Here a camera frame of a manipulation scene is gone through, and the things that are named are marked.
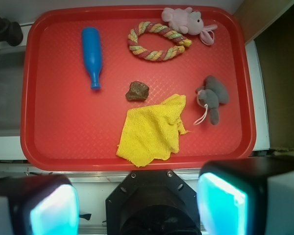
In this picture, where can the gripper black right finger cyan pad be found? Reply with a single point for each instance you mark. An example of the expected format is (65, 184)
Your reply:
(252, 196)

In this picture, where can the metal sink basin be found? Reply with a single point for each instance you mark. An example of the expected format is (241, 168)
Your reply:
(11, 85)

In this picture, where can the red plastic tray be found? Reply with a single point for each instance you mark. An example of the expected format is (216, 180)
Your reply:
(67, 126)

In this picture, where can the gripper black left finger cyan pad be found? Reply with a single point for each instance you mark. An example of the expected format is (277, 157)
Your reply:
(38, 205)

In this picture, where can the blue plastic bottle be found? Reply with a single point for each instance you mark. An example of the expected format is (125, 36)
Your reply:
(92, 55)

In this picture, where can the brown rock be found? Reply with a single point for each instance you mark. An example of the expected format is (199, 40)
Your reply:
(138, 91)

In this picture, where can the black faucet fixture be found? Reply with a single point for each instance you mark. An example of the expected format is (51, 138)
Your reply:
(10, 32)

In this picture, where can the multicolour rope ring toy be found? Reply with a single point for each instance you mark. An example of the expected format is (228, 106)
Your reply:
(157, 55)

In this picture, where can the yellow cloth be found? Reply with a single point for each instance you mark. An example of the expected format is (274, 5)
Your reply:
(152, 132)

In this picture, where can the gray plush animal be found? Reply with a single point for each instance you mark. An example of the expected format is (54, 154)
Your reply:
(209, 97)

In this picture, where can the pink plush animal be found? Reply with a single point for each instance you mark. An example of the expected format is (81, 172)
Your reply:
(188, 21)

